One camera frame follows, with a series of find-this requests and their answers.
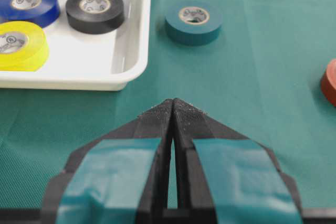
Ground white rectangular plastic tray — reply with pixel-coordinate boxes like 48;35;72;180
1;0;151;91

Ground yellow tape roll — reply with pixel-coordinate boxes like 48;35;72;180
1;21;49;71

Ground red tape roll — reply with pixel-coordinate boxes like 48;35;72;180
320;59;336;106

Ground green table cloth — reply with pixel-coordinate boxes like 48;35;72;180
1;0;335;208

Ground blue tape roll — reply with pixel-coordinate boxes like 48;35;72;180
1;0;60;28

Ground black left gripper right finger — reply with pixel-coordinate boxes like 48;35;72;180
173;98;302;223

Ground black tape roll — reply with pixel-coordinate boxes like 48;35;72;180
66;0;125;35

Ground green tape roll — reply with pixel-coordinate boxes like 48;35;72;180
165;0;223;46

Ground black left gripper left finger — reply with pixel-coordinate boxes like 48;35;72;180
41;99;173;223

